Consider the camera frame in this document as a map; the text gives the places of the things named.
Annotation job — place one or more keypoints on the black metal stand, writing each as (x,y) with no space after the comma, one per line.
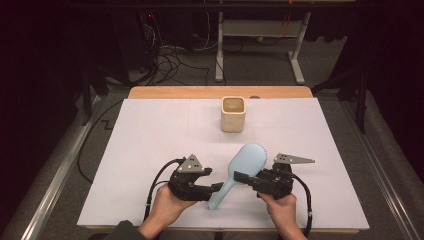
(361,100)
(87,96)

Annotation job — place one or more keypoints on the person's left hand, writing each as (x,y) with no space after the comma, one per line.
(165,206)

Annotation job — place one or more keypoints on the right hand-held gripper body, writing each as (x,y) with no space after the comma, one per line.
(275,183)

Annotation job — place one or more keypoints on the aluminium floor rail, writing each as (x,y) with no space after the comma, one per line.
(380,170)
(56,180)

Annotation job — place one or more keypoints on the white metal desk frame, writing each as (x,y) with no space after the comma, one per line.
(260,28)

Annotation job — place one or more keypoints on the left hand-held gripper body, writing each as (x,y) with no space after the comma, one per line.
(186,186)

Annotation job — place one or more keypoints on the light blue hairbrush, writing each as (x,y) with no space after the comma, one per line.
(248,160)

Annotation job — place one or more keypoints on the beige square cup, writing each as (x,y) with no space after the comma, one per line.
(233,121)

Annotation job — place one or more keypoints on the person's right hand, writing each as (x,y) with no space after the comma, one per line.
(283,210)

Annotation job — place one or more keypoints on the white paper sheet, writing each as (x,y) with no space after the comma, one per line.
(150,140)

